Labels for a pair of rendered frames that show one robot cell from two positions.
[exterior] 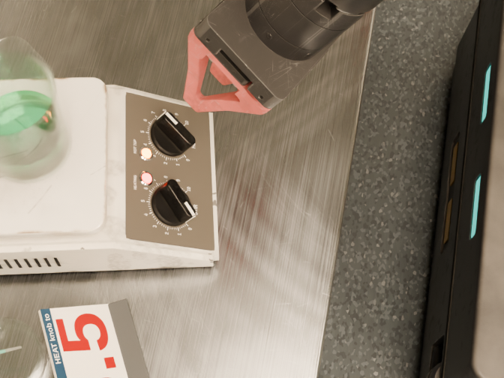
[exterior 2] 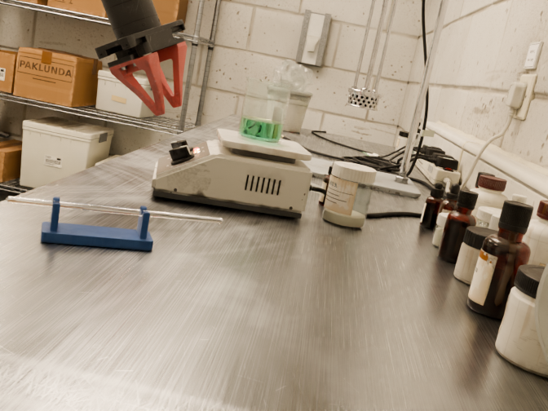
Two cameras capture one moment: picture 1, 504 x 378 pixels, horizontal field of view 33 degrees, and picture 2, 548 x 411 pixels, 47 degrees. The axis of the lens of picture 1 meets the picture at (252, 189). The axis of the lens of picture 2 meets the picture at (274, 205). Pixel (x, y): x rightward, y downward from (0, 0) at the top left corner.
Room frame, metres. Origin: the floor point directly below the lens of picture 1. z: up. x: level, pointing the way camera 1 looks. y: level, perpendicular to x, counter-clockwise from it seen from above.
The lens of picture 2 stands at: (1.09, 0.18, 0.94)
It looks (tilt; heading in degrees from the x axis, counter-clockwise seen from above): 12 degrees down; 179
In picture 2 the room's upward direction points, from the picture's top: 11 degrees clockwise
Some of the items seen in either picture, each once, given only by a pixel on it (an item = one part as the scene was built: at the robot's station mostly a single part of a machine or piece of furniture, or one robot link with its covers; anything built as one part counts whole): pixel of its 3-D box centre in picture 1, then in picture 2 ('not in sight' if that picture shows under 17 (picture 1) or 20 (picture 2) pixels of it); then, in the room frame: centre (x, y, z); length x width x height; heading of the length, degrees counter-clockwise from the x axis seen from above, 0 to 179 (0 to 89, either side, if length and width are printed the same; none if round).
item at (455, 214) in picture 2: not in sight; (460, 226); (0.33, 0.42, 0.79); 0.04 x 0.04 x 0.09
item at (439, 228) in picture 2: not in sight; (448, 232); (0.27, 0.43, 0.77); 0.04 x 0.04 x 0.04
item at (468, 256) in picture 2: not in sight; (483, 258); (0.41, 0.43, 0.78); 0.05 x 0.05 x 0.06
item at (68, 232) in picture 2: not in sight; (99, 223); (0.52, 0.03, 0.77); 0.10 x 0.03 x 0.04; 110
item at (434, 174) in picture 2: not in sight; (433, 165); (-0.49, 0.58, 0.77); 0.40 x 0.06 x 0.04; 176
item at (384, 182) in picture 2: not in sight; (342, 172); (-0.19, 0.33, 0.76); 0.30 x 0.20 x 0.01; 86
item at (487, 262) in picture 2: not in sight; (503, 258); (0.50, 0.42, 0.80); 0.04 x 0.04 x 0.11
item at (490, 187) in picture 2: not in sight; (483, 212); (0.23, 0.48, 0.80); 0.06 x 0.06 x 0.10
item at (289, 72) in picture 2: not in sight; (289, 95); (-0.89, 0.20, 0.86); 0.14 x 0.14 x 0.21
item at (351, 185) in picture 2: not in sight; (348, 194); (0.25, 0.29, 0.79); 0.06 x 0.06 x 0.08
